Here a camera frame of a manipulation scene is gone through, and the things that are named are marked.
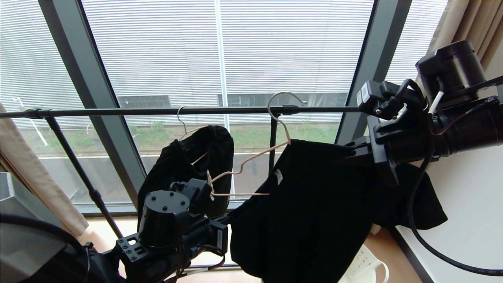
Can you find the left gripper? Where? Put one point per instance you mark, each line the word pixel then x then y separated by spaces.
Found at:
pixel 208 239

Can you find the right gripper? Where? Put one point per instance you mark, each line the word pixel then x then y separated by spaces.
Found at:
pixel 463 133

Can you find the pink clothes hanger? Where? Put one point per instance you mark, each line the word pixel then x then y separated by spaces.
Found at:
pixel 181 127
pixel 243 194

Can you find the black shorts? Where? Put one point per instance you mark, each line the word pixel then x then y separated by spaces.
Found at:
pixel 177 165

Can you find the black garment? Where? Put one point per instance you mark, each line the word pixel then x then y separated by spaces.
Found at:
pixel 314 216

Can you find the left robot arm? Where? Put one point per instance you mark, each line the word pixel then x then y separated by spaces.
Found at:
pixel 163 220

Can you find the black clothes rack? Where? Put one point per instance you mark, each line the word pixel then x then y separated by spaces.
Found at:
pixel 118 111

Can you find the white laundry basket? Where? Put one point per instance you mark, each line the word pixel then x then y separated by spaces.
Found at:
pixel 367 263

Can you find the beige curtain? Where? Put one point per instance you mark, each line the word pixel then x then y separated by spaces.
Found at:
pixel 31 177
pixel 471 19

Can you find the window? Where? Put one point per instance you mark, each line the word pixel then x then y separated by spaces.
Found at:
pixel 177 47

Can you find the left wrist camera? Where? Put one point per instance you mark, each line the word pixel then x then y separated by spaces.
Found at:
pixel 196 192

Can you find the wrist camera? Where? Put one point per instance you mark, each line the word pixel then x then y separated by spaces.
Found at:
pixel 371 96
pixel 196 192

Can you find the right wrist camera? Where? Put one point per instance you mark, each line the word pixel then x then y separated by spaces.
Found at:
pixel 371 96

